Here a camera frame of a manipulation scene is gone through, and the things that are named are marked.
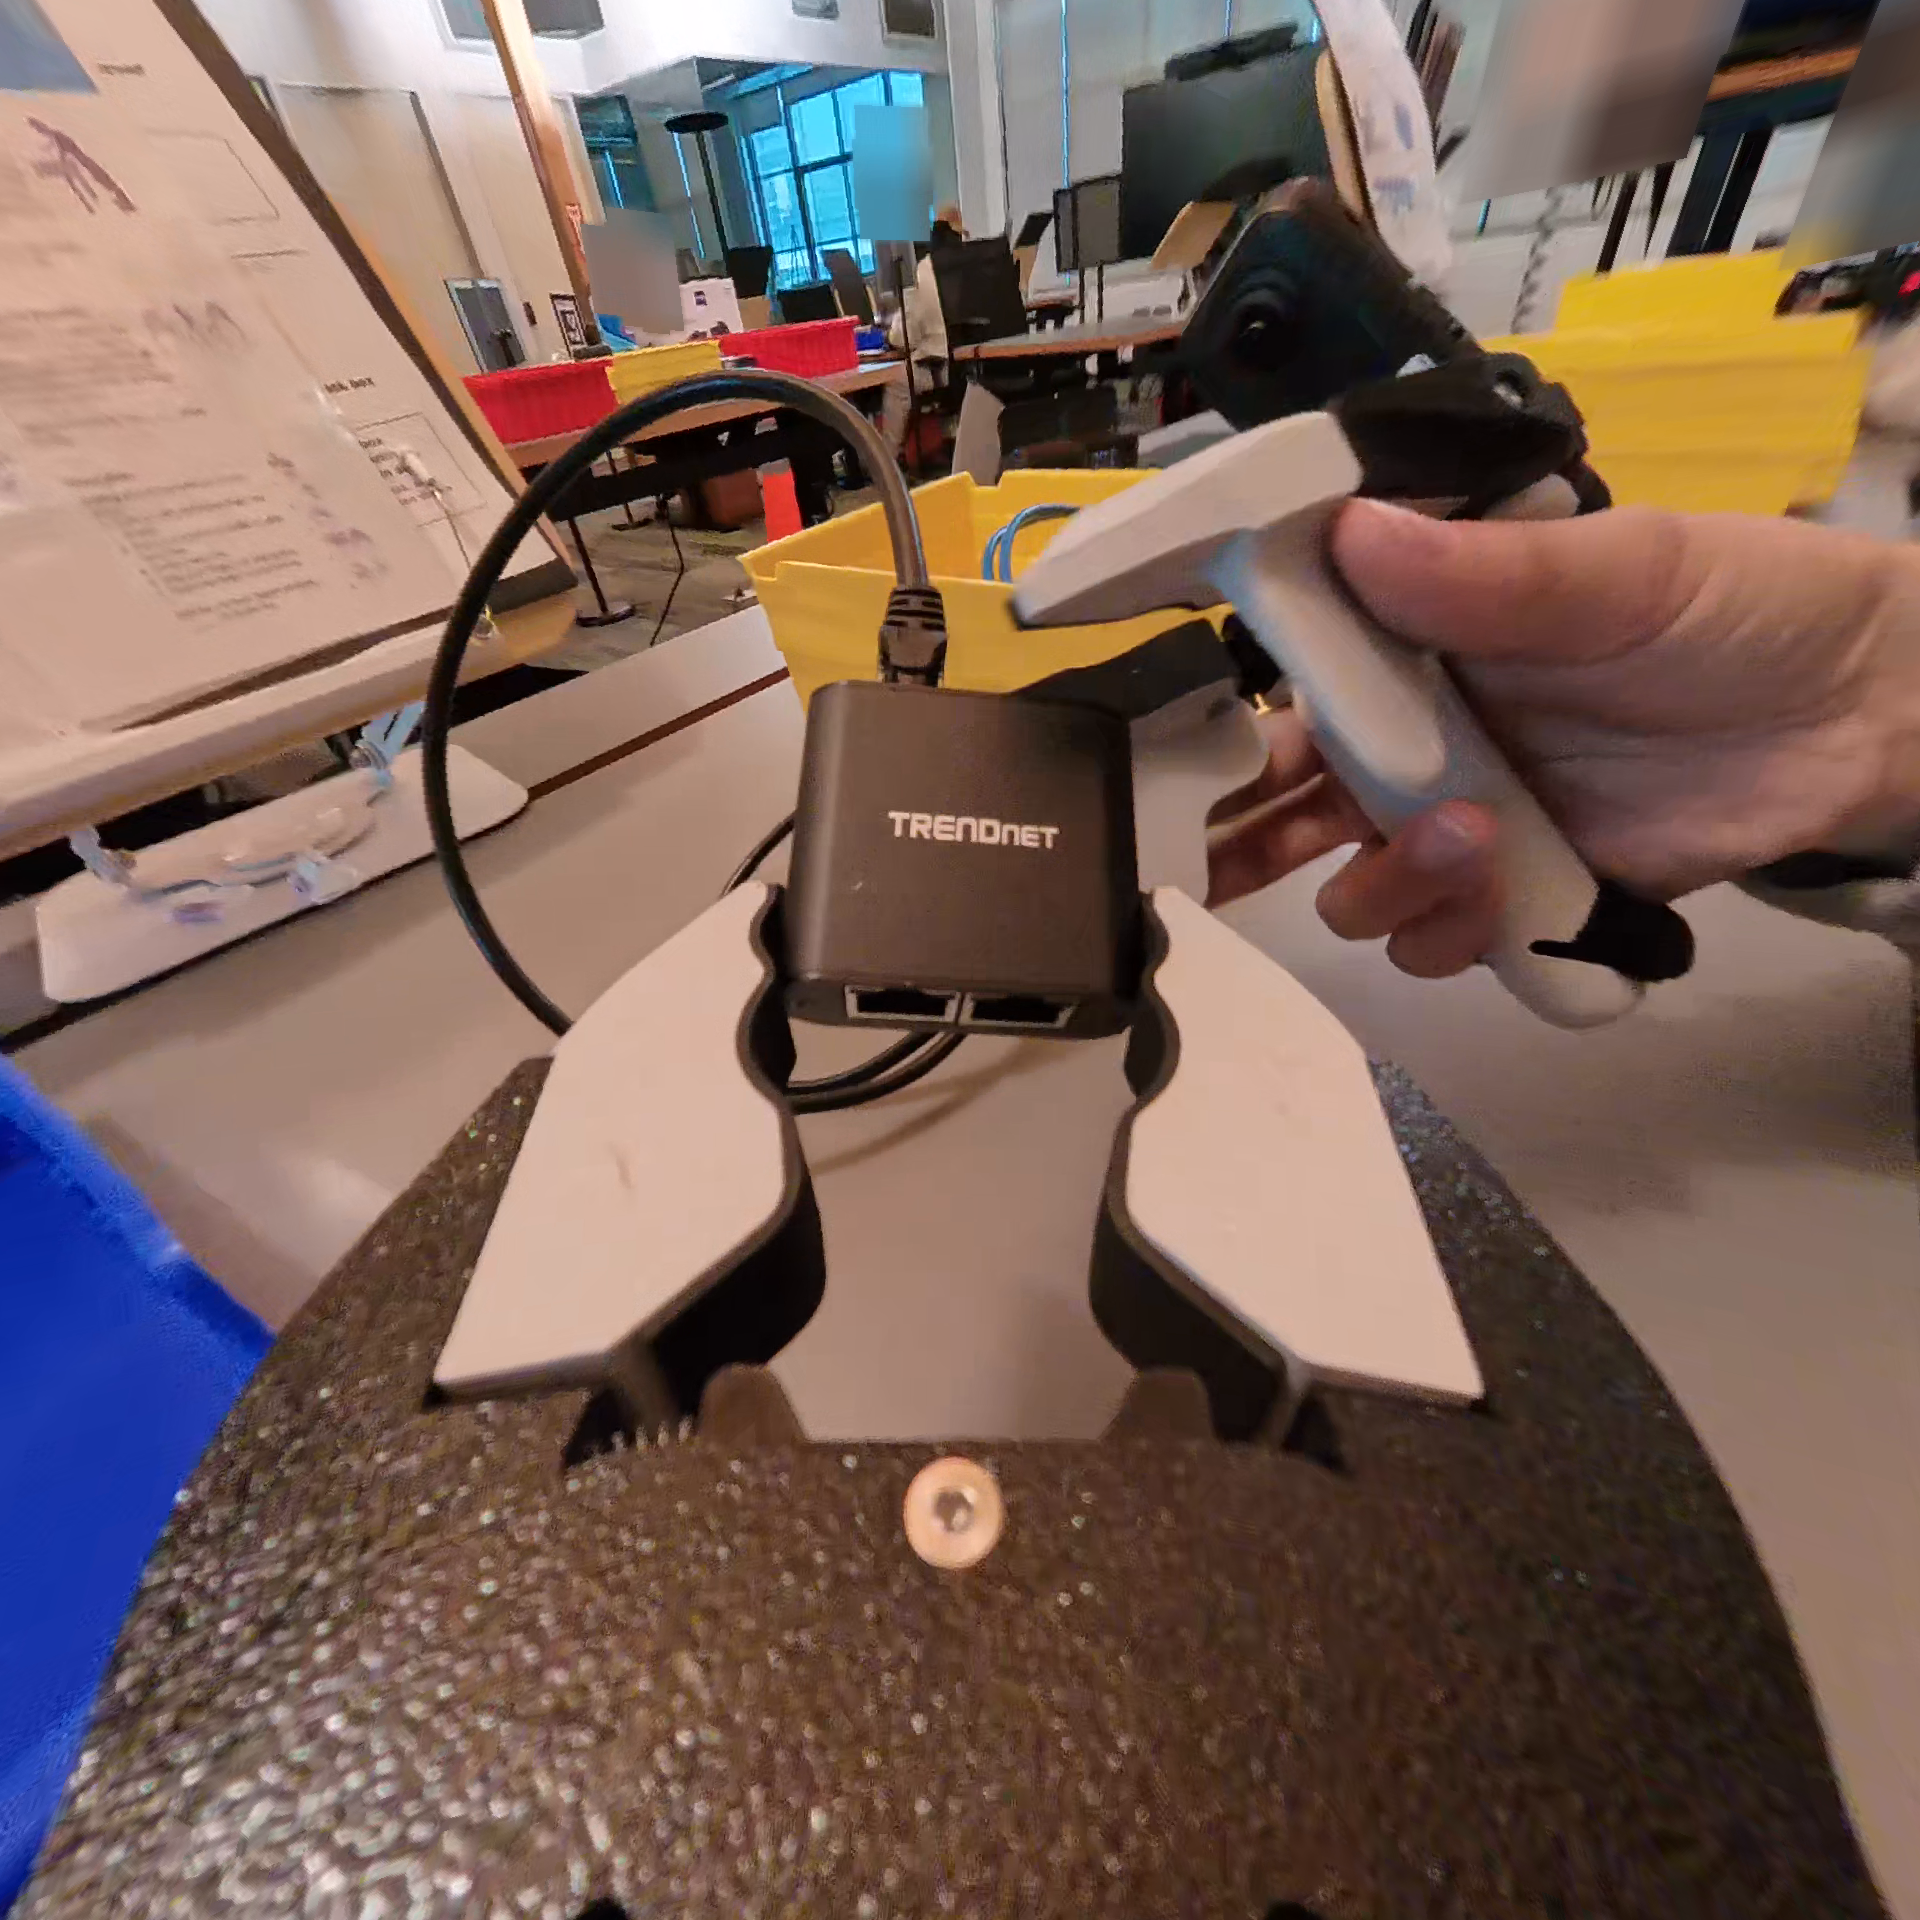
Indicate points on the person's right hand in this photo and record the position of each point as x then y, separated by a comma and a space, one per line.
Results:
1681, 706

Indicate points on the printed instruction sheet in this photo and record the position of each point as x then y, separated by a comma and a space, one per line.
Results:
179, 451

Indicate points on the yellow storage bin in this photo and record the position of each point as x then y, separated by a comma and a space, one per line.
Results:
854, 600

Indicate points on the black network splitter box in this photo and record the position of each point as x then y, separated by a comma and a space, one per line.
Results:
960, 855

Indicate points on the red storage bin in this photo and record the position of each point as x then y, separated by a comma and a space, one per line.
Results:
788, 345
541, 402

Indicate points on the blue storage bin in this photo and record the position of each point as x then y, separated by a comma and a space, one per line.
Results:
91, 1425

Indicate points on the black floor lamp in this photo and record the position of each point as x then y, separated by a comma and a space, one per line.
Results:
698, 180

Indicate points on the white stand base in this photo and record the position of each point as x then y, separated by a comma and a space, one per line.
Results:
421, 811

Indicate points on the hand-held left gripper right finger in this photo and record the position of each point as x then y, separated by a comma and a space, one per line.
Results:
1290, 1200

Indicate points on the instruction sheet on clipboard stand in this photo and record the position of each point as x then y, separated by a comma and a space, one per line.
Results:
225, 749

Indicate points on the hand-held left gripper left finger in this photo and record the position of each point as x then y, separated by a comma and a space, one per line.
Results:
631, 1170

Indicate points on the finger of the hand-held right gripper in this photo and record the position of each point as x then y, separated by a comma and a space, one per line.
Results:
1169, 517
1201, 781

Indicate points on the nested yellow bins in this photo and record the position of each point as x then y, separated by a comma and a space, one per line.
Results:
1695, 389

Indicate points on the small yellow bin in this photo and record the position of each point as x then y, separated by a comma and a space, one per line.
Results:
669, 372

